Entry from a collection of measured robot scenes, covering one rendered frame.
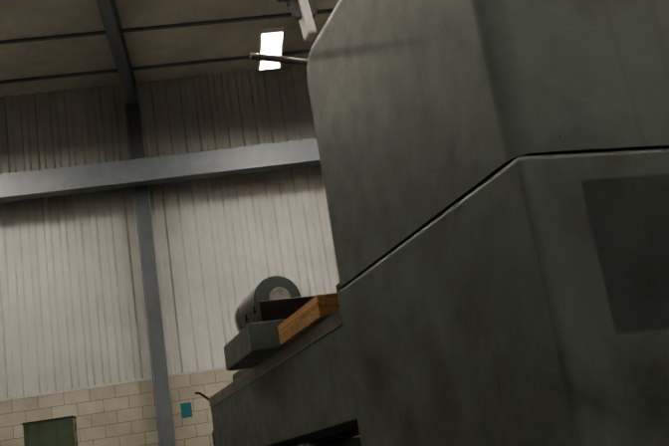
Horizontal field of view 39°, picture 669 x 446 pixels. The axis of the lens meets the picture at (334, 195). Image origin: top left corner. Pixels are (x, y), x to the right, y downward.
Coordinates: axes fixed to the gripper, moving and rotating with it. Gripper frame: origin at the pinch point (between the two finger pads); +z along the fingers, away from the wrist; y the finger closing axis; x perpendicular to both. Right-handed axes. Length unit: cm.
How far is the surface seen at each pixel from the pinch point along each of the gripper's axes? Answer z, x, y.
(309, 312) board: 44, -28, 4
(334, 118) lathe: 23.0, 13.2, 5.2
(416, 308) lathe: 55, 31, 9
